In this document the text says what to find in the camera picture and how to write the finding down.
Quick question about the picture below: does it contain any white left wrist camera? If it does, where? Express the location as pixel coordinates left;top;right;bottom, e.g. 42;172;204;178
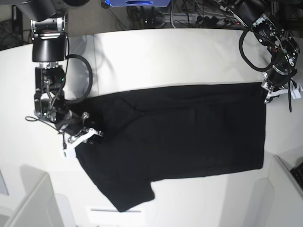
291;84;303;99

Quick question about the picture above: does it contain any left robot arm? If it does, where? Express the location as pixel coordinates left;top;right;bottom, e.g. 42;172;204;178
218;0;303;104

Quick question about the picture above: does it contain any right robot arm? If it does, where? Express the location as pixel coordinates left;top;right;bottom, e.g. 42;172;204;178
16;0;104;149

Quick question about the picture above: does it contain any black T-shirt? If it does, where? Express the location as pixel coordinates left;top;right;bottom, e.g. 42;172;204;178
72;83;266;212

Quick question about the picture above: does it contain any white left partition panel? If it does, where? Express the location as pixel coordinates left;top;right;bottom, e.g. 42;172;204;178
0;165;77;227

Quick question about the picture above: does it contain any blue box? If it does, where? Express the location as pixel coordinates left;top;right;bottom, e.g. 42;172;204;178
105;0;171;7

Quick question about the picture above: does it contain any white right partition panel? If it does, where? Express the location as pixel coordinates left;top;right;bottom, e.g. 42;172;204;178
248;155;303;227

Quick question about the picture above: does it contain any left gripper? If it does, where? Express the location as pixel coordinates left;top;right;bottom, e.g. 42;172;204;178
261;64;297;104

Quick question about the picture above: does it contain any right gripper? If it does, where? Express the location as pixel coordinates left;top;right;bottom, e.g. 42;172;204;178
53;110;104;150

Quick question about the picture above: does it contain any white power strip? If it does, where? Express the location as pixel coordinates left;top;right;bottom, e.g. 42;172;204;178
160;13;242;29

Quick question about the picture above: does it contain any black keyboard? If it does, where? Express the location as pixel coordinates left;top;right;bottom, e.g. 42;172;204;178
290;163;303;189

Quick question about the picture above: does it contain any white partition panel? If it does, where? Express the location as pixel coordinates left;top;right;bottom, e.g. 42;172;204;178
0;165;77;227
248;155;303;227

